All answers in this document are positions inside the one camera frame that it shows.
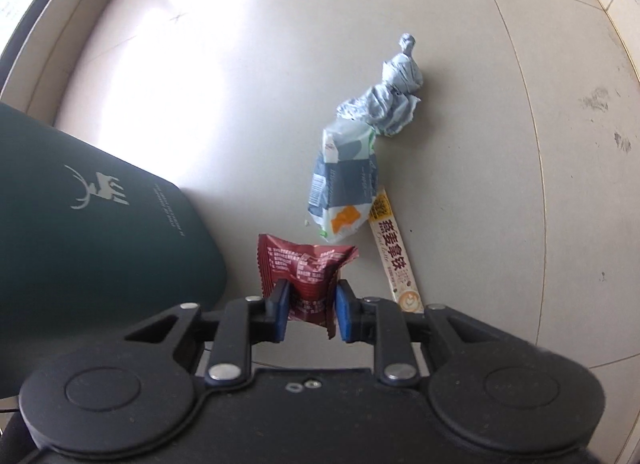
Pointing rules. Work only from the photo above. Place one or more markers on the cream coffee stick packet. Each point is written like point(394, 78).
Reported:
point(395, 259)

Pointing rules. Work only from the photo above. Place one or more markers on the dark red snack wrapper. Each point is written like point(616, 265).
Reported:
point(312, 274)

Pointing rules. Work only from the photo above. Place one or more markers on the crumpled grey paper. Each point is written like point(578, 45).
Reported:
point(395, 99)

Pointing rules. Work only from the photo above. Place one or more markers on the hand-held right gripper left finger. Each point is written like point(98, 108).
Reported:
point(280, 311)

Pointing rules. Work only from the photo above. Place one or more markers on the dark green trash bin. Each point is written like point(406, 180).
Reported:
point(100, 254)

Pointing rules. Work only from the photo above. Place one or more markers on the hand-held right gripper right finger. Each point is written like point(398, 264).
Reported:
point(345, 316)

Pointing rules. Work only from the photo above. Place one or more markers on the dark window frame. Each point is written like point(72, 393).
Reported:
point(35, 9)

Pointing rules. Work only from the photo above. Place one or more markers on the white blue snack bag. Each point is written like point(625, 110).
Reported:
point(345, 179)

